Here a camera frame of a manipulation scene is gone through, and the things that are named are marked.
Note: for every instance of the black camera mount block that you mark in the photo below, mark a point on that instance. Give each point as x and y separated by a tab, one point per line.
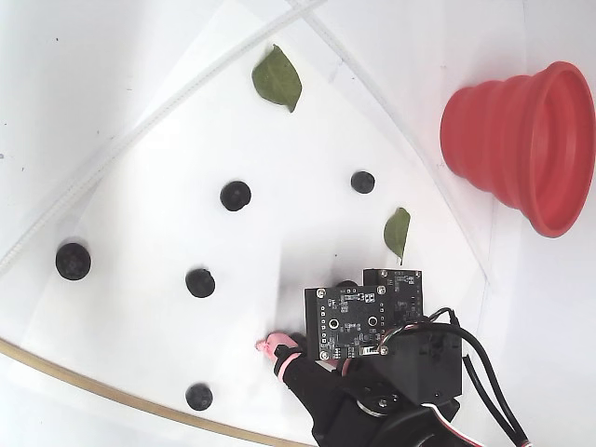
419	368

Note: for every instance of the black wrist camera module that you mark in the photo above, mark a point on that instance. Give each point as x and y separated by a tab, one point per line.
405	298
344	321

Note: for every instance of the red collapsible silicone cup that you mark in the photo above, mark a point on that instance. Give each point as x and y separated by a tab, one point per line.
503	139

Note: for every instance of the large green leaf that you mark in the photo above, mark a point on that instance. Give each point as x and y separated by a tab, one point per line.
277	79

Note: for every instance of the small green leaf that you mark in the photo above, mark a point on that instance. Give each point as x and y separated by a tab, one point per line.
396	230

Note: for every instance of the large dark blueberry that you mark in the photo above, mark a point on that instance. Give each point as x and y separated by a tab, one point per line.
73	261

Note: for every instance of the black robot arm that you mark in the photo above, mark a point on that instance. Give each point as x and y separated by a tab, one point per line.
410	435

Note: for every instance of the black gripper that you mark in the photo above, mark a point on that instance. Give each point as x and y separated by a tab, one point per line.
311	378

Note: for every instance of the white paper sheet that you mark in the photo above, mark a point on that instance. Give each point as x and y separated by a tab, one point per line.
288	223

